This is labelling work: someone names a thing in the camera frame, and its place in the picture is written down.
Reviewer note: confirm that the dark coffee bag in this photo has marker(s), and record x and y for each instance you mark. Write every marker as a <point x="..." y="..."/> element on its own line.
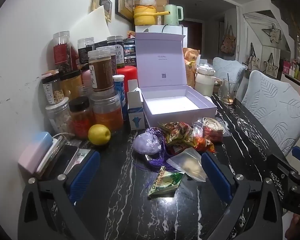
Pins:
<point x="129" y="52"/>

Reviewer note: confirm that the dark red snack packet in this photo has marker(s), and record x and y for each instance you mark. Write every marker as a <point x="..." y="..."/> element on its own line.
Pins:
<point x="177" y="150"/>

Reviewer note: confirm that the clear jar black label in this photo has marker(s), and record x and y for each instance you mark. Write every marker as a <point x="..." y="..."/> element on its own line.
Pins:
<point x="86" y="51"/>

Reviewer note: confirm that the purple sachet with tassel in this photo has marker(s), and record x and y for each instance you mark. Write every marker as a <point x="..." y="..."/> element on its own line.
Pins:
<point x="145" y="143"/>

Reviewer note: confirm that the yellow pot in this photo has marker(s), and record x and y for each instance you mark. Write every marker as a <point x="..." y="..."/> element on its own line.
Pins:
<point x="145" y="15"/>

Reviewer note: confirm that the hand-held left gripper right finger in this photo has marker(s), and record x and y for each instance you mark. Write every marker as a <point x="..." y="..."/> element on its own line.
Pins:
<point x="216" y="177"/>

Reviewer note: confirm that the yellow lemon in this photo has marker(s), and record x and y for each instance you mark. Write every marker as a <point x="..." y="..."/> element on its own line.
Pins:
<point x="99" y="134"/>

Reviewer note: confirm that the purple gift box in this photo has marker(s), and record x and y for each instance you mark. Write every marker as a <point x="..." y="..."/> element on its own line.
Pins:
<point x="165" y="67"/>

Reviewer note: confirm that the jar of yellow grains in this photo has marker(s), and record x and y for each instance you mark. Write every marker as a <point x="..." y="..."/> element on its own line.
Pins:
<point x="71" y="83"/>

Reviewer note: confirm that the red container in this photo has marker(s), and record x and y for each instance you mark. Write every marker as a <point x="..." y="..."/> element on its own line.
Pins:
<point x="128" y="76"/>

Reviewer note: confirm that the white foam board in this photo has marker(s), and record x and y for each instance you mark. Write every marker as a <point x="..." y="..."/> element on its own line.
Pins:
<point x="90" y="27"/>

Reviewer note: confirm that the glass cup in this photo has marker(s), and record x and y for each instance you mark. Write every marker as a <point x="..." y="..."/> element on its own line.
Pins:
<point x="228" y="92"/>

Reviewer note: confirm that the clear jar orange label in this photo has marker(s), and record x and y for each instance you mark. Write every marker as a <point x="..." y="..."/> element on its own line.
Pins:
<point x="107" y="112"/>

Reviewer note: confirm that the small empty clear jar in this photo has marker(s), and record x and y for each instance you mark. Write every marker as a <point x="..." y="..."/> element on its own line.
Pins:
<point x="84" y="91"/>

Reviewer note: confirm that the blue tablet tube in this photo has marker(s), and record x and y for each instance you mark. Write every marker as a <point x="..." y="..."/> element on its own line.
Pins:
<point x="118" y="90"/>

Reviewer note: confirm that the clear jar dark contents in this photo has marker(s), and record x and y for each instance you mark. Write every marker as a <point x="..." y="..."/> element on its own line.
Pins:
<point x="116" y="48"/>

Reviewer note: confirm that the green snack packet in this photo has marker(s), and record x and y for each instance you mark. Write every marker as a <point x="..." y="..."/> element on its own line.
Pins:
<point x="165" y="183"/>

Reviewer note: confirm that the white power bank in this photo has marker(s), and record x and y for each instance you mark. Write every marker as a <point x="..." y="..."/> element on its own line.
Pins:
<point x="51" y="150"/>

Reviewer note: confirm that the wall intercom panel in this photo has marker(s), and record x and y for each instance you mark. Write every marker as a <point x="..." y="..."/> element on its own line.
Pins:
<point x="102" y="3"/>

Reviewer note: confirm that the pink bottle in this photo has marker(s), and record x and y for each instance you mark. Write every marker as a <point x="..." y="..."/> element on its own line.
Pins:
<point x="86" y="78"/>

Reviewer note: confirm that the brown door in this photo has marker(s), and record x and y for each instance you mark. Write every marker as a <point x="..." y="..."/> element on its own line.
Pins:
<point x="193" y="37"/>

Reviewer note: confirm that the tall jar red label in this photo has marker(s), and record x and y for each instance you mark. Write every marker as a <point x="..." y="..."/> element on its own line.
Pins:
<point x="62" y="52"/>

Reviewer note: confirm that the clear zip bag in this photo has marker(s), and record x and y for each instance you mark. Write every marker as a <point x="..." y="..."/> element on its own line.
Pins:
<point x="187" y="163"/>

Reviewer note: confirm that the white lidded jar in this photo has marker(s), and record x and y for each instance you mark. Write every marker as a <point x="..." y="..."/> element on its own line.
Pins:
<point x="204" y="80"/>

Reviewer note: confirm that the metal stirrer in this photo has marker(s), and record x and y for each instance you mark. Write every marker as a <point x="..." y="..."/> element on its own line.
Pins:
<point x="229" y="85"/>

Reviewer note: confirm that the blue white carton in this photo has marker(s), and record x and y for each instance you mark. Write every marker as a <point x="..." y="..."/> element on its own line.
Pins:
<point x="135" y="107"/>

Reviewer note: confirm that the green kettle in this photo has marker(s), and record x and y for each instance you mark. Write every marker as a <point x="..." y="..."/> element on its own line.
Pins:
<point x="172" y="15"/>

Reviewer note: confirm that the chair with leaf cover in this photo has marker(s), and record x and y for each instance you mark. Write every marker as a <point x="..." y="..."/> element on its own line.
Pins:
<point x="272" y="110"/>
<point x="227" y="67"/>

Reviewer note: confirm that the black-lid spice jar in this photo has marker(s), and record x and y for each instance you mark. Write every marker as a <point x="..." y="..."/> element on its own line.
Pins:
<point x="81" y="117"/>

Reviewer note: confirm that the brown patterned tote bag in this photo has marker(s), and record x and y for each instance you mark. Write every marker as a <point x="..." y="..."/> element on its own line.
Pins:
<point x="228" y="41"/>

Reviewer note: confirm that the orange snack bag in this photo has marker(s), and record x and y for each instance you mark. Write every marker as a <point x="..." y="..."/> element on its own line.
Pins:
<point x="190" y="65"/>

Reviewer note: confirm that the jar of white pieces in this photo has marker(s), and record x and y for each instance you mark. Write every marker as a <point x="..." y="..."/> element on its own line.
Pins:
<point x="58" y="116"/>

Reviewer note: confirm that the gold red candy packet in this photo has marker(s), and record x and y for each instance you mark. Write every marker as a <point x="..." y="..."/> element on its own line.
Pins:
<point x="176" y="131"/>

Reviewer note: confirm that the black-lid jar of seeds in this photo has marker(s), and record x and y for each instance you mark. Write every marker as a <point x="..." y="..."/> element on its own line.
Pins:
<point x="51" y="87"/>

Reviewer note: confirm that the orange red snack packet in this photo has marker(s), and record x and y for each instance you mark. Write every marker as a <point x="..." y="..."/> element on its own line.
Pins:
<point x="203" y="143"/>

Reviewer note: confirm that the pink blue case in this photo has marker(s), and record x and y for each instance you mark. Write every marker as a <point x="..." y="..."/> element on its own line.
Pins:
<point x="35" y="151"/>

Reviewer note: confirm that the row of cosmetic bottles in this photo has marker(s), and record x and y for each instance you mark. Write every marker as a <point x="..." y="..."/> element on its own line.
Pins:
<point x="297" y="70"/>

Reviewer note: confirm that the white tote bag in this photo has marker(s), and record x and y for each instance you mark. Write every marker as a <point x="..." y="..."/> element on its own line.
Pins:
<point x="271" y="65"/>
<point x="252" y="60"/>
<point x="272" y="33"/>

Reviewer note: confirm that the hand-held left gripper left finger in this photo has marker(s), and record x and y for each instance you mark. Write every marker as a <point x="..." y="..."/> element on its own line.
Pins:
<point x="86" y="172"/>

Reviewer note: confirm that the black smartphone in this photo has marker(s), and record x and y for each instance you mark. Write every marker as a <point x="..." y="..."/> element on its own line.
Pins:
<point x="66" y="156"/>

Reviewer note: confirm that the white printed sachet packet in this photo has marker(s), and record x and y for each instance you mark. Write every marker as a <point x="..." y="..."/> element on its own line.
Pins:
<point x="82" y="155"/>

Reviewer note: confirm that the white mini fridge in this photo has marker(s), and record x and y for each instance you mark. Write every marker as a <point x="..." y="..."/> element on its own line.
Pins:
<point x="160" y="29"/>

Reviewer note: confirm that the red packet white label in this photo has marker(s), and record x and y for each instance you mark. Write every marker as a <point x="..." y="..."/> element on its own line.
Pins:
<point x="212" y="133"/>

